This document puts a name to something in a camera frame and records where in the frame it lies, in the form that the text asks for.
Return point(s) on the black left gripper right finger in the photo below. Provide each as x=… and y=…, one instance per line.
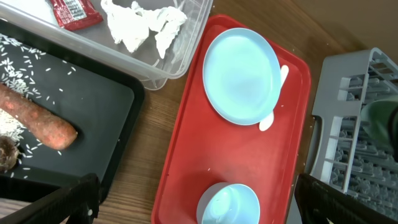
x=319, y=203

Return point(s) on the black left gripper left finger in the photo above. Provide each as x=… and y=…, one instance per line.
x=77, y=202

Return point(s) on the orange carrot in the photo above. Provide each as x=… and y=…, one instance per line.
x=48, y=128

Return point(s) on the brown mushroom scrap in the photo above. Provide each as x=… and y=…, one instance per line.
x=9, y=154

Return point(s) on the light blue bowl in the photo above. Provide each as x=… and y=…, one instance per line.
x=225, y=203

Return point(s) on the mint green bowl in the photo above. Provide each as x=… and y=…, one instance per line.
x=380, y=119

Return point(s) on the white plastic spoon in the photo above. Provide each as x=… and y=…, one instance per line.
x=267, y=122

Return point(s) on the light blue plate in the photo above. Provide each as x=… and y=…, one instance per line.
x=242, y=76

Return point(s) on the white tissue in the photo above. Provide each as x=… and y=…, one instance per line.
x=132, y=25

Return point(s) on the red snack wrapper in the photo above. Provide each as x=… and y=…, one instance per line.
x=75, y=14

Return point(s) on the grey dishwasher rack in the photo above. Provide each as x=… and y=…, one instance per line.
x=341, y=153

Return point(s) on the black waste tray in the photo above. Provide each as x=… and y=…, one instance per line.
x=102, y=104

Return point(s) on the white rice pile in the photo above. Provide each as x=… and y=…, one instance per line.
x=15, y=87

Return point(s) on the clear plastic bin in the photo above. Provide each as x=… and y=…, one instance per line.
x=96, y=41

